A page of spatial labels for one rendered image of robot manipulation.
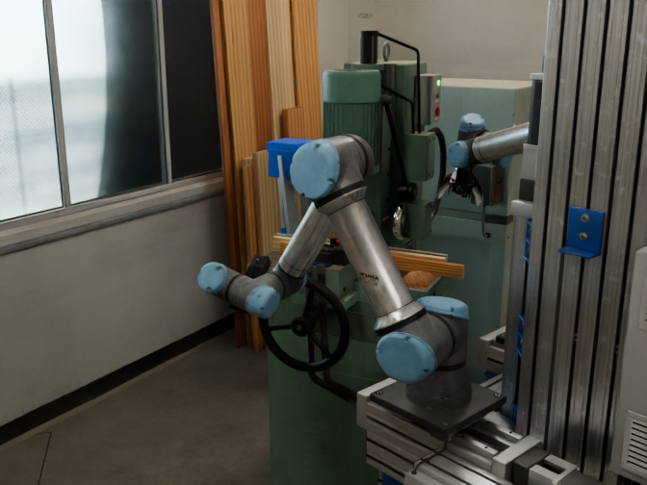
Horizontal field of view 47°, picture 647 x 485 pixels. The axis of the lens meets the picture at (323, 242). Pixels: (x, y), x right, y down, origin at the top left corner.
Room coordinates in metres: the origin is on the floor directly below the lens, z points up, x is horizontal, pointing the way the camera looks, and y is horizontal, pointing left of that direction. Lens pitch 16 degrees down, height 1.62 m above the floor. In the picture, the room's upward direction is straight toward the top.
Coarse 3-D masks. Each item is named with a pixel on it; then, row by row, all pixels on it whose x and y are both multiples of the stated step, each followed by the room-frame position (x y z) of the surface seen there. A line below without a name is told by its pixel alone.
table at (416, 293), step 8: (272, 256) 2.36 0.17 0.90; (280, 256) 2.36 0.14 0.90; (248, 264) 2.28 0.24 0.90; (272, 264) 2.28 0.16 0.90; (408, 272) 2.19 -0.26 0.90; (440, 280) 2.14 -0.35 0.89; (352, 288) 2.11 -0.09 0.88; (360, 288) 2.10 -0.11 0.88; (408, 288) 2.05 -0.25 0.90; (432, 288) 2.07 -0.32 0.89; (440, 288) 2.15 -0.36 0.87; (296, 296) 2.09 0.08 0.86; (304, 296) 2.08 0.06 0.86; (344, 296) 2.06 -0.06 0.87; (352, 296) 2.06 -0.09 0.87; (360, 296) 2.10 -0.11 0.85; (416, 296) 2.03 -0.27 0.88; (424, 296) 2.02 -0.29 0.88; (328, 304) 2.04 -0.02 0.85; (344, 304) 2.02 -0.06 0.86; (352, 304) 2.07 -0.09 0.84
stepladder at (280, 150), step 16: (272, 144) 3.19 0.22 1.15; (288, 144) 3.15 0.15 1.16; (272, 160) 3.17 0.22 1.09; (288, 160) 3.13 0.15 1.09; (272, 176) 3.17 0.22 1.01; (288, 176) 3.13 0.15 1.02; (288, 192) 3.14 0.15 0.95; (288, 208) 3.12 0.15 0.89; (304, 208) 3.27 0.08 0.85; (288, 224) 3.11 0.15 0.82
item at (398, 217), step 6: (402, 204) 2.35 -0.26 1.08; (396, 210) 2.33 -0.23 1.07; (402, 210) 2.33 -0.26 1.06; (396, 216) 2.31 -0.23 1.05; (402, 216) 2.34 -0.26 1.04; (396, 222) 2.31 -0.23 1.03; (402, 222) 2.34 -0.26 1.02; (396, 228) 2.30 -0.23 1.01; (402, 228) 2.35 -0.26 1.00; (396, 234) 2.31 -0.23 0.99; (402, 234) 2.34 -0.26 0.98
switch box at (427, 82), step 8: (416, 80) 2.49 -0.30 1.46; (424, 80) 2.48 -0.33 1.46; (432, 80) 2.47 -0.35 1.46; (440, 80) 2.54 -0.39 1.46; (416, 88) 2.49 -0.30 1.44; (424, 88) 2.48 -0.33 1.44; (432, 88) 2.47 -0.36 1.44; (440, 88) 2.55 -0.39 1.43; (416, 96) 2.49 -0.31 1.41; (424, 96) 2.48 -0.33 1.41; (432, 96) 2.47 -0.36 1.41; (440, 96) 2.55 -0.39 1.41; (416, 104) 2.49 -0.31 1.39; (424, 104) 2.48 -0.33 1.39; (432, 104) 2.47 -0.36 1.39; (416, 112) 2.49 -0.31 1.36; (424, 112) 2.48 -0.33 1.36; (432, 112) 2.48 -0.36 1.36; (416, 120) 2.49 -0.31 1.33; (424, 120) 2.48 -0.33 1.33; (432, 120) 2.48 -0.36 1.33
